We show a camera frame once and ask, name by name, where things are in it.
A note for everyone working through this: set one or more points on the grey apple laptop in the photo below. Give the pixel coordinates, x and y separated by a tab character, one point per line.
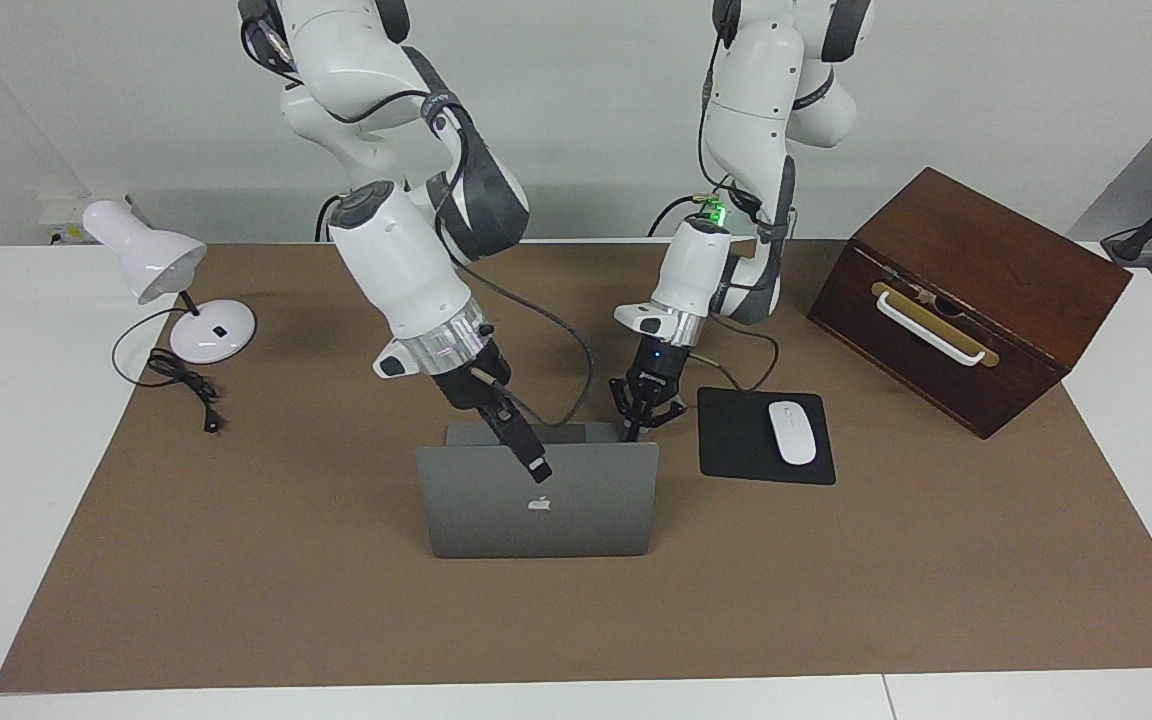
536	525

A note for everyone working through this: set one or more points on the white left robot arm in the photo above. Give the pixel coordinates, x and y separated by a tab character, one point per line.
756	110

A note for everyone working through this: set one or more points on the dark wooden box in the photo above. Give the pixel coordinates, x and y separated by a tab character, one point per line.
996	240

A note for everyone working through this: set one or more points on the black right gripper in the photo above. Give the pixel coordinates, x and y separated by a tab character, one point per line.
466	385

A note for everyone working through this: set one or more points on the white computer mouse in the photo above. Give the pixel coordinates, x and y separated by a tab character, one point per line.
793	432

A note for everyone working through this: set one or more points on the brown table mat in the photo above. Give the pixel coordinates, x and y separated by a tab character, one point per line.
236	600

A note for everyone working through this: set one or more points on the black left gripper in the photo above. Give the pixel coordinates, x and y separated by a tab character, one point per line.
661	365

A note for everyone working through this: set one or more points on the white desk lamp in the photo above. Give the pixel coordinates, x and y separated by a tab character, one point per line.
151	255

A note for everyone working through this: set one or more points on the black mouse pad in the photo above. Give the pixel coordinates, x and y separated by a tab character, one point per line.
736	440

